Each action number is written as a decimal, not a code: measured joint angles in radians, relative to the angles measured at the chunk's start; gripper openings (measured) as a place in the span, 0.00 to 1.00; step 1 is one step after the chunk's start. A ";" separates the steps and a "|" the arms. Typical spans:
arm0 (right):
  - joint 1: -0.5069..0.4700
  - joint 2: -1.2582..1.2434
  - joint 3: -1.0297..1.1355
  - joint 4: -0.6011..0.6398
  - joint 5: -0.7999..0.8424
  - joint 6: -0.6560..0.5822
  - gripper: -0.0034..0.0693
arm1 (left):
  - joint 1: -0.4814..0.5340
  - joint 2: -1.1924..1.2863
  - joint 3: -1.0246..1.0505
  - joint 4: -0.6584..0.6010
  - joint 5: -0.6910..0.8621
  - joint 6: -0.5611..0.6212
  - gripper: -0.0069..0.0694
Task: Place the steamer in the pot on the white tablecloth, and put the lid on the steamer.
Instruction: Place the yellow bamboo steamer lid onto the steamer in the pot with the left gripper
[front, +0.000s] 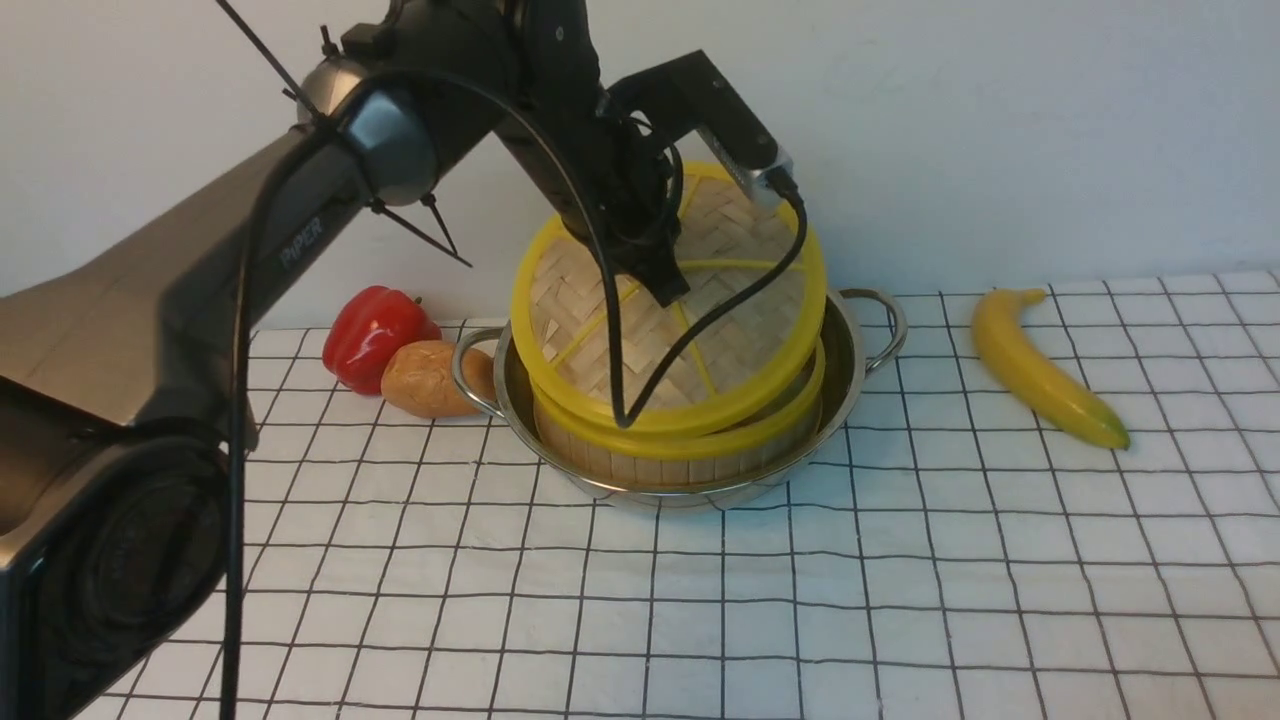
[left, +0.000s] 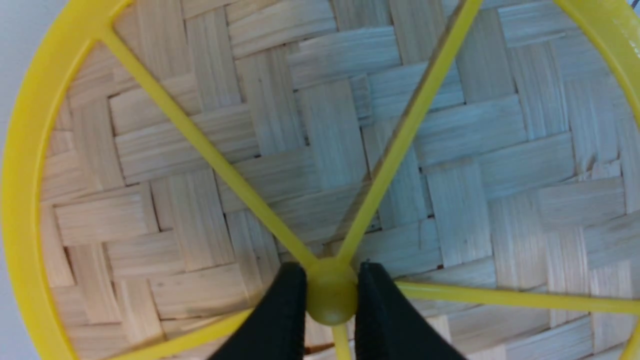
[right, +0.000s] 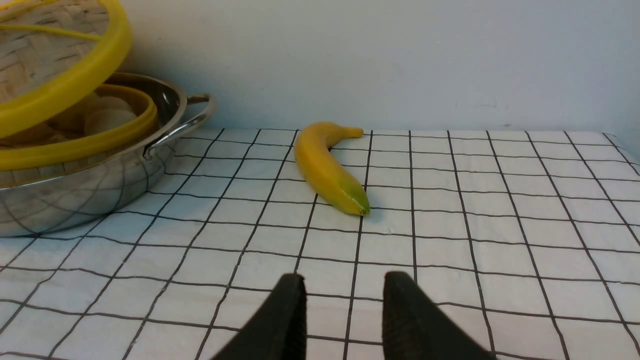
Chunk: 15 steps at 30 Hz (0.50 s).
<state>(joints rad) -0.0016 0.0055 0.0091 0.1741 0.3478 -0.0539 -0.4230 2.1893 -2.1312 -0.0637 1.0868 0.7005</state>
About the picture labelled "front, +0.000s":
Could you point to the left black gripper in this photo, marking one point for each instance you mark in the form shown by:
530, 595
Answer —
625, 175

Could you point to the woven bamboo steamer lid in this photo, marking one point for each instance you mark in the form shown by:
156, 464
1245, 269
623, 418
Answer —
734, 368

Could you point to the bamboo steamer basket yellow rim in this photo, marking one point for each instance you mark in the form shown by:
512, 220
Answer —
678, 461

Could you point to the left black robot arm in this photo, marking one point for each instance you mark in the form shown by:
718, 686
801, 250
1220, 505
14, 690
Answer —
125, 412

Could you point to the brown potato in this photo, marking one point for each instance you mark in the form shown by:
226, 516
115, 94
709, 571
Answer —
419, 381

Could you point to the red bell pepper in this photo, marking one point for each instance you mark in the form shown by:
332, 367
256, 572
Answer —
368, 332

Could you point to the yellow banana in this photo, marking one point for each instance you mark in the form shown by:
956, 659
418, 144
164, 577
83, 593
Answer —
1015, 361

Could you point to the white checkered tablecloth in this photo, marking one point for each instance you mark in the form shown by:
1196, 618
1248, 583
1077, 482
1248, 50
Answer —
944, 556

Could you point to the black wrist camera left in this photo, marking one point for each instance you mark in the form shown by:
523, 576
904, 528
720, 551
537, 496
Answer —
690, 94

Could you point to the stainless steel two-handled pot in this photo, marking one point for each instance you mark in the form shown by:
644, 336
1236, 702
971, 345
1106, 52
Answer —
847, 366

